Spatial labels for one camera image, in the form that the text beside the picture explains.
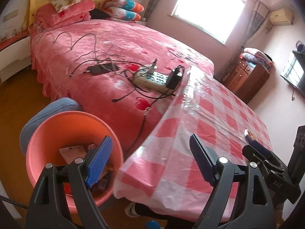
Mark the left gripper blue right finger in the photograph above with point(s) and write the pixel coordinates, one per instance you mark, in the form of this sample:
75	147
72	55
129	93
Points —
206	159

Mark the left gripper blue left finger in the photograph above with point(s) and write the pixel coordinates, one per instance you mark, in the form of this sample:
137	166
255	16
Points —
97	160

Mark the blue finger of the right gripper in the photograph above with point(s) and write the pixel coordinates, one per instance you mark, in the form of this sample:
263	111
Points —
258	149

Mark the gold Mesti snack wrapper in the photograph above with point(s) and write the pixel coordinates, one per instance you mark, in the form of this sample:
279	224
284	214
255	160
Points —
249	136

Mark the pink plastic trash bucket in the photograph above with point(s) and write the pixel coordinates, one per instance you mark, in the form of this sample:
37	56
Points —
64	137

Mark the red white checkered plastic tablecloth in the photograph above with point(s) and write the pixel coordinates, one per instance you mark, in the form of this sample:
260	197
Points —
162	173

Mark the brown wooden dresser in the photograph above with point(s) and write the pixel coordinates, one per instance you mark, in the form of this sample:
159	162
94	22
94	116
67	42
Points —
245	78

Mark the black power adapter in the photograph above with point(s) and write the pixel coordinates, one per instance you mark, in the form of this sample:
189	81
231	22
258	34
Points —
175	77

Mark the white power strip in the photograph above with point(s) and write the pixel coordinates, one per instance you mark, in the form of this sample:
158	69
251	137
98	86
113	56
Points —
152	81

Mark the pink bed blanket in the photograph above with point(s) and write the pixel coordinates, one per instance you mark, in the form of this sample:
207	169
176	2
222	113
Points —
95	63

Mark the folded blankets on dresser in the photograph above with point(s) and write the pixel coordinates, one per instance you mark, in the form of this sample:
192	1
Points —
256	56

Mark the air conditioner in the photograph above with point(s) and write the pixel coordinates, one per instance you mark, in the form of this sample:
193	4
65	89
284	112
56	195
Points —
282	17

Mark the white nightstand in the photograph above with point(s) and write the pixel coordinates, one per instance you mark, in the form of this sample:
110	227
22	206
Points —
15	58

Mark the window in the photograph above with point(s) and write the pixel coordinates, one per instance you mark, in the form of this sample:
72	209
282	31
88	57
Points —
217	18

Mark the orange teal rolled quilt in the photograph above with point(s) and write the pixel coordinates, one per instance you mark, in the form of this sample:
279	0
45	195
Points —
127	10

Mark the folded pink blanket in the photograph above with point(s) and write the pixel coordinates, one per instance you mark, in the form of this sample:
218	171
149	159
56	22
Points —
50	17

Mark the wall television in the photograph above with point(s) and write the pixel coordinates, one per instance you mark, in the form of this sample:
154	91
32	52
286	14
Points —
294	72

